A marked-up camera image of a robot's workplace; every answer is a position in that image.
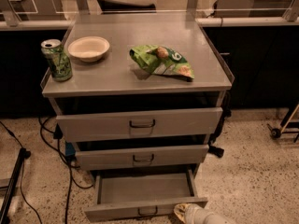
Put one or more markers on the grey top drawer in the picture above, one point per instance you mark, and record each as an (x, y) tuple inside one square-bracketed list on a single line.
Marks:
[(139, 124)]

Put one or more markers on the grey drawer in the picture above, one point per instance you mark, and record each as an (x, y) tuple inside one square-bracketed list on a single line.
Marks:
[(142, 193), (141, 157), (139, 124)]

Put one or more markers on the black stand leg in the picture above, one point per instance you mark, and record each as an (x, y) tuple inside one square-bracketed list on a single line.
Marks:
[(23, 154)]

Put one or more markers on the green soda can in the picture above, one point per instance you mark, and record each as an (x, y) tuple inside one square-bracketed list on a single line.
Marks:
[(59, 62)]

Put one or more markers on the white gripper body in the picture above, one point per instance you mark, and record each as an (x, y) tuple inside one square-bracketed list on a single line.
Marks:
[(193, 215)]

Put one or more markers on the wheeled black cart frame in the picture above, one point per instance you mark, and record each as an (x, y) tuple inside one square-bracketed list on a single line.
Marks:
[(289, 124)]

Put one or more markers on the white paper bowl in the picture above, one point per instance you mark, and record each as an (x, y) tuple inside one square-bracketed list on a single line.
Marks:
[(89, 49)]

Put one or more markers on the grey metal drawer cabinet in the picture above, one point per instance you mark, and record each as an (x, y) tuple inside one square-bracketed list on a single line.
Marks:
[(117, 84)]

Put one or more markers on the black cabinet caster wheel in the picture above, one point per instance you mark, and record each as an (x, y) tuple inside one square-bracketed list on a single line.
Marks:
[(216, 151)]

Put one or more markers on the grey bottom drawer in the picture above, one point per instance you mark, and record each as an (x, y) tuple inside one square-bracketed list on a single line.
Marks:
[(142, 193)]

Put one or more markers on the grey middle drawer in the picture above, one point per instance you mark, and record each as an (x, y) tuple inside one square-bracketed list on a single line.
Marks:
[(141, 157)]

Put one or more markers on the green chip bag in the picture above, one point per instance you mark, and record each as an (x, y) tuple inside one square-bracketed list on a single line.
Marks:
[(159, 60)]

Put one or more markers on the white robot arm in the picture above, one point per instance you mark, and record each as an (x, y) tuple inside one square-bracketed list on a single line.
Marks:
[(214, 218)]

